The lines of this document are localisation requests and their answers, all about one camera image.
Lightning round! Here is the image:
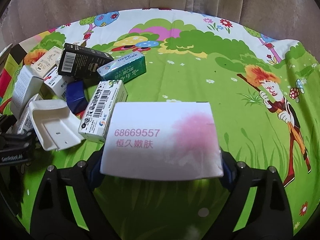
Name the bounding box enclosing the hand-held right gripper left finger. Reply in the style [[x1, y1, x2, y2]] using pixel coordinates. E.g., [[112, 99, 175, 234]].
[[30, 152, 118, 240]]

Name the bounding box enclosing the green silver box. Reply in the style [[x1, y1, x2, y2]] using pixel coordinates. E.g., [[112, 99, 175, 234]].
[[97, 52, 147, 84]]

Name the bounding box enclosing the cartoon printed tablecloth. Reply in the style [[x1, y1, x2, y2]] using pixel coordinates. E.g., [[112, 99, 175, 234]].
[[0, 7, 320, 240]]

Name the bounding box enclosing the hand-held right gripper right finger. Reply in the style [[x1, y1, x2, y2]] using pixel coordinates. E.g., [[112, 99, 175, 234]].
[[209, 150, 293, 240]]

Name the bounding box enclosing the white box with barcode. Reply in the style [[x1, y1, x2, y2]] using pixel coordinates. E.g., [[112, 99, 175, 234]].
[[15, 94, 44, 134]]

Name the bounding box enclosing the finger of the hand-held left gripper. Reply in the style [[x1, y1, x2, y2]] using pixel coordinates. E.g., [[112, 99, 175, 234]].
[[0, 132, 38, 155], [0, 115, 14, 133]]

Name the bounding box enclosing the blue box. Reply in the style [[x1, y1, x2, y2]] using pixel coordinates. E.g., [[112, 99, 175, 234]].
[[66, 80, 89, 113]]

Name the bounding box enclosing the white green barcode box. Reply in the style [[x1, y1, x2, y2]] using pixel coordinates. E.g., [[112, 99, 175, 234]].
[[78, 80, 128, 143]]

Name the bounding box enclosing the white box with pink print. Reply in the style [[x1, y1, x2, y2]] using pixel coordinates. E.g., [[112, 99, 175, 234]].
[[99, 102, 225, 180]]

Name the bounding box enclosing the white grey tall box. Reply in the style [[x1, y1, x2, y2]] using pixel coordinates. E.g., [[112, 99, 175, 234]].
[[10, 65, 45, 119]]

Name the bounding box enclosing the white box with red label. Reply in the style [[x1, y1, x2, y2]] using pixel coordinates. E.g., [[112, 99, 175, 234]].
[[44, 69, 75, 99]]

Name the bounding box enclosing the black box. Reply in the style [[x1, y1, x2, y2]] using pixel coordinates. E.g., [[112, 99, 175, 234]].
[[57, 42, 114, 78]]

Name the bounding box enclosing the beige box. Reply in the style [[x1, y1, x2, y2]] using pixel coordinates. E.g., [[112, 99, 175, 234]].
[[32, 46, 63, 78]]

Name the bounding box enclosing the white plastic tray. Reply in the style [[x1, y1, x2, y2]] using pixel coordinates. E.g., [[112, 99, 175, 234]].
[[29, 99, 84, 152]]

